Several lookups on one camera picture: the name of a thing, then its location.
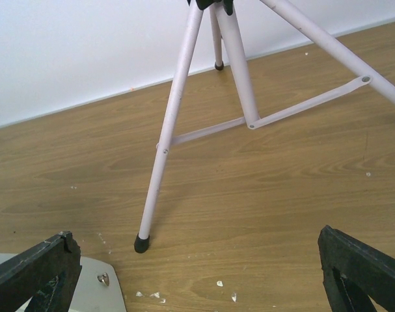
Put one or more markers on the white metronome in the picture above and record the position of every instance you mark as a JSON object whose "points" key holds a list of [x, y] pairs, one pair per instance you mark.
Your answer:
{"points": [[97, 289]]}

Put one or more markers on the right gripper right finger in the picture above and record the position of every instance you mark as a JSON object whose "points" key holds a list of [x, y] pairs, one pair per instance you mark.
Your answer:
{"points": [[355, 275]]}

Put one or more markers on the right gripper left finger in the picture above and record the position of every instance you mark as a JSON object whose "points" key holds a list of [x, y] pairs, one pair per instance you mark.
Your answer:
{"points": [[44, 277]]}

